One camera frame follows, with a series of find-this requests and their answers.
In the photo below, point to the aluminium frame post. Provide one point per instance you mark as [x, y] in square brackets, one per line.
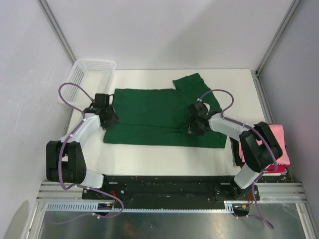
[283, 27]
[48, 13]

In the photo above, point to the right aluminium frame post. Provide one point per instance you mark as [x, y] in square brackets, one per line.
[283, 27]

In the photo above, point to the green t shirt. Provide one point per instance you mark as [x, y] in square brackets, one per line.
[160, 117]

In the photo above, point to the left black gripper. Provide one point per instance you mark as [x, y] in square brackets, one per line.
[114, 120]

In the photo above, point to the left aluminium frame post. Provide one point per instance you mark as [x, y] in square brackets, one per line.
[48, 13]

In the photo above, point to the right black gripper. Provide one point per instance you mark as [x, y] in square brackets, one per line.
[193, 129]

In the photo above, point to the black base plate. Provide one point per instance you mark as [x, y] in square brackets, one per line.
[179, 192]

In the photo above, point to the grey cable duct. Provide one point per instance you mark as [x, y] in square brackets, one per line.
[95, 207]

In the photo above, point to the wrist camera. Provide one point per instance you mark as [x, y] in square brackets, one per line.
[198, 109]
[102, 101]

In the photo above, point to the black folded t shirt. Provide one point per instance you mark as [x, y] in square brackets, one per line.
[235, 151]

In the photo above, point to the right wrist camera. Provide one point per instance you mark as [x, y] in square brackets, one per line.
[198, 109]

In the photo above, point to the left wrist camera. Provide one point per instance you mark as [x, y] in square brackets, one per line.
[102, 101]

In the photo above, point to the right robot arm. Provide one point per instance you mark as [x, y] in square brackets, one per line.
[259, 145]

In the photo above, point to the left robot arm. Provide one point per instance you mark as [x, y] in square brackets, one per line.
[65, 162]

